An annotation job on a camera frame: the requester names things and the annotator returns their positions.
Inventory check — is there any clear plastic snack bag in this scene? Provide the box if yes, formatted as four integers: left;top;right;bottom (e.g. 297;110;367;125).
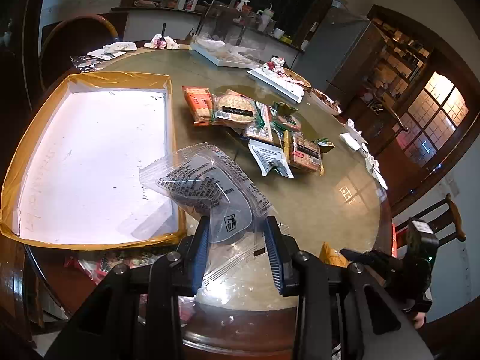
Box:
139;143;275;289

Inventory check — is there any white silver snack packet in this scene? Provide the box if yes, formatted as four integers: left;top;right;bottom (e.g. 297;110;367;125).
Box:
248;139;294;179

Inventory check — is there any brown biscuit pack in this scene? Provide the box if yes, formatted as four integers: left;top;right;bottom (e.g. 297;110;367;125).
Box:
283;130;324;176

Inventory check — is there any round cookie pack green label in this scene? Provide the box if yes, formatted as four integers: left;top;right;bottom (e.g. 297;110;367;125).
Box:
271;102;302;133

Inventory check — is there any round cracker pack black label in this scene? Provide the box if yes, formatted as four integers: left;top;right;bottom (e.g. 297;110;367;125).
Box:
212;89;258;129

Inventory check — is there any orange soda cracker pack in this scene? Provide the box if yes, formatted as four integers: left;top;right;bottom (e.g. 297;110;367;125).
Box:
182;86;212;126

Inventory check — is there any red striped cracker pack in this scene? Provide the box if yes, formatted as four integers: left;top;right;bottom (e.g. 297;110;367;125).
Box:
243;102;273;144

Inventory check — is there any yellow snack packet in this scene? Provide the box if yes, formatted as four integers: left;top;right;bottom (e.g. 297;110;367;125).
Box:
319;242;349;267

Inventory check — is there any wooden chair right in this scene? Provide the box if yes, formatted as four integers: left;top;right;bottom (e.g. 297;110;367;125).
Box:
394;193;467;249

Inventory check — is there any small green snack packet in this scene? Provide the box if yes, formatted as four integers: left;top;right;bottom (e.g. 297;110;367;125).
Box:
313;138;335;154

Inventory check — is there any gold lazy susan turntable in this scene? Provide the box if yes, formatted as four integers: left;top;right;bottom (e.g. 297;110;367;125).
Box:
213;84;323;140

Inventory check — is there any white napkins table edge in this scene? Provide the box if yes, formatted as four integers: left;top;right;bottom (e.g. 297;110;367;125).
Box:
339;119;388;190

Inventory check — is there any gold cardboard tray box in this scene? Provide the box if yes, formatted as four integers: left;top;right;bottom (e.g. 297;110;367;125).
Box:
1;72;185;251

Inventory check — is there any white plate with food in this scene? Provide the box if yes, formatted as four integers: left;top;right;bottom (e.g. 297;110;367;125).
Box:
310;88;342;116

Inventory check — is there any white tray with red items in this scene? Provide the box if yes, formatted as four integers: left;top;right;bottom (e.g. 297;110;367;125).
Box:
247;56;312;103

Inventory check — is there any wooden cabinet with shelves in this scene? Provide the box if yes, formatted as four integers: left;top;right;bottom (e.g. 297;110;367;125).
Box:
327;5;434;157

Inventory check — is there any white tray with wrappers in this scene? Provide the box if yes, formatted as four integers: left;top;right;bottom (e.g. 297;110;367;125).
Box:
190;37;264;69

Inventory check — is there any crumpled red white tissue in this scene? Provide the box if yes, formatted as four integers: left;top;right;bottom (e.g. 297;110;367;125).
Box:
144;33;180;50

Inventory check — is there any white spray bottle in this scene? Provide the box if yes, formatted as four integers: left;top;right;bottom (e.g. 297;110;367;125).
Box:
235;0;251;13

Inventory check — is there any dark round-back chair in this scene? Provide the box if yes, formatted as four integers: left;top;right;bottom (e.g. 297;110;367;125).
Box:
39;15;119;90

